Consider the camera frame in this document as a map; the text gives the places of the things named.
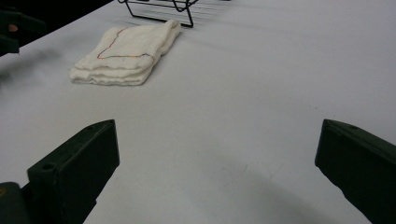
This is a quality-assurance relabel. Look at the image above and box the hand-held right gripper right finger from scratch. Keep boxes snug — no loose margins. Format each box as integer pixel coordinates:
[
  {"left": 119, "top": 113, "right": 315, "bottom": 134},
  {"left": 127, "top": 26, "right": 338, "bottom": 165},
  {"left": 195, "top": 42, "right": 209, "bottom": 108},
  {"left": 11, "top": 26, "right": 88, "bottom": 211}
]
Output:
[{"left": 314, "top": 119, "right": 396, "bottom": 224}]

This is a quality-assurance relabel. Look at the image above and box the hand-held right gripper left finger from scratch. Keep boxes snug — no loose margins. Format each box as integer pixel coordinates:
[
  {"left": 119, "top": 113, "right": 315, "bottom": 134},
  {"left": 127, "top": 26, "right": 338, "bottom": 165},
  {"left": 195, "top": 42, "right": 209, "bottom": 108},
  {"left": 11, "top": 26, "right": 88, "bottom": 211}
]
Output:
[{"left": 26, "top": 119, "right": 120, "bottom": 224}]

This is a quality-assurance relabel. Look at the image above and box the white towel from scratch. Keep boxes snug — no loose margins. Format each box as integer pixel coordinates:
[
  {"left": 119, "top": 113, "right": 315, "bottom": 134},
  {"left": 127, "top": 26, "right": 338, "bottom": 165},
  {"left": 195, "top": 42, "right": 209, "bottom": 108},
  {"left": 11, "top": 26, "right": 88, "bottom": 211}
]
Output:
[{"left": 69, "top": 19, "right": 182, "bottom": 87}]

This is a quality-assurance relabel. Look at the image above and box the black wire rack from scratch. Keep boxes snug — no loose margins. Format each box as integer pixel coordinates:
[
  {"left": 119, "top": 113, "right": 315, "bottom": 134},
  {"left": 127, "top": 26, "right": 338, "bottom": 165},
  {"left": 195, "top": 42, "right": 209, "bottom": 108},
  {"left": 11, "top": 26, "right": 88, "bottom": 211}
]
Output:
[{"left": 118, "top": 0, "right": 232, "bottom": 29}]

